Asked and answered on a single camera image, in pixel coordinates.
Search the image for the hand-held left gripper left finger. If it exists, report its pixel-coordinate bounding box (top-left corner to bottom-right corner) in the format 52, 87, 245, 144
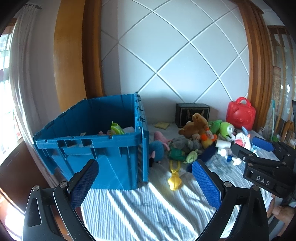
22, 159, 100, 241

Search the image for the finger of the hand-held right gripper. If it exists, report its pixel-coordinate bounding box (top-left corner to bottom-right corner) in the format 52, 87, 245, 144
231, 144, 282, 168
252, 136, 296, 163

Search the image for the green wipes packet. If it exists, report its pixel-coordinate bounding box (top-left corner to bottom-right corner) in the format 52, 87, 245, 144
110, 122, 125, 135

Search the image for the dark blue plush toy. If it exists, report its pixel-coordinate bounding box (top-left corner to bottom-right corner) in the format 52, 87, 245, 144
187, 147, 218, 173

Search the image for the blue plastic crate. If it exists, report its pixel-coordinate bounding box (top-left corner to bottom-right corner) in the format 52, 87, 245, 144
33, 92, 150, 190

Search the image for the small green alien plush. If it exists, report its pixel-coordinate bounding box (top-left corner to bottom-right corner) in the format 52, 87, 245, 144
185, 149, 201, 164

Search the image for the pink pig plush toy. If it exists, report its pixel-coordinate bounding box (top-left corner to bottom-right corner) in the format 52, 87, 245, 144
148, 131, 173, 167

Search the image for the wooden headboard panel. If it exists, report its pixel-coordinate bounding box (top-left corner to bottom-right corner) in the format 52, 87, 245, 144
54, 0, 104, 114
238, 0, 275, 130

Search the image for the grey plush toy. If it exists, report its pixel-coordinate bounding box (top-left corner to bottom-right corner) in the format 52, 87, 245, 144
172, 137, 201, 153

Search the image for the blue and white toy figure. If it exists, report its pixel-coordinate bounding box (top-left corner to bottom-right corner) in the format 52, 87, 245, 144
227, 155, 242, 166

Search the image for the person's right hand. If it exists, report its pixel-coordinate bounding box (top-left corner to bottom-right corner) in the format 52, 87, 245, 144
267, 198, 296, 219

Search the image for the dark wooden nightstand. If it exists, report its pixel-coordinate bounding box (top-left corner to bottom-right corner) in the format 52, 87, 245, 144
0, 141, 70, 232

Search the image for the window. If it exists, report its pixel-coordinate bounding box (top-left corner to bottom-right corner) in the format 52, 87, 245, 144
0, 32, 21, 163

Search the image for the green turtle plush toy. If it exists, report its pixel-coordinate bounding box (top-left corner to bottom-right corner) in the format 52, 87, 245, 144
168, 148, 185, 160

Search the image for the red plastic toy case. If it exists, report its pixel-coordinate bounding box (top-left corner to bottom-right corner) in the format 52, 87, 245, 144
226, 97, 256, 131

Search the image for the yellow plush toy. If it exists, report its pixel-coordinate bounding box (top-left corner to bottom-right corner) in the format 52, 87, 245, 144
168, 160, 183, 191

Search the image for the white cup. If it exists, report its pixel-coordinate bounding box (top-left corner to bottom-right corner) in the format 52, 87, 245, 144
215, 139, 232, 149

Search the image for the wooden glass cabinet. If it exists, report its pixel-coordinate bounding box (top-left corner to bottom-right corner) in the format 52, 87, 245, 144
268, 25, 296, 139

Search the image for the brown teddy bear plush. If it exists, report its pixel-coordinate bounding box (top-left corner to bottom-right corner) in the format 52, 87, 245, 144
178, 113, 208, 138

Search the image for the black box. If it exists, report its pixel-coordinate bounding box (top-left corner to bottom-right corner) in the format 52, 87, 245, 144
175, 103, 210, 128

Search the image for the white curtain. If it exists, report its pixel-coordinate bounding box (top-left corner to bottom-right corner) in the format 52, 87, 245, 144
9, 5, 60, 181

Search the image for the green one-eyed plush toy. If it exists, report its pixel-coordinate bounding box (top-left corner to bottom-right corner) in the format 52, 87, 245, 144
218, 122, 235, 141

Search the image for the white and red toy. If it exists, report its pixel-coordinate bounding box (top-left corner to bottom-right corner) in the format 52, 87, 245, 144
233, 126, 251, 149

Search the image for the orange duck plush toy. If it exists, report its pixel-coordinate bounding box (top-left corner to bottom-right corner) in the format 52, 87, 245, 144
200, 133, 216, 149

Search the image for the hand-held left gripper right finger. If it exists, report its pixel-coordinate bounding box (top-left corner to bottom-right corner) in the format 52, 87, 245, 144
191, 159, 270, 241

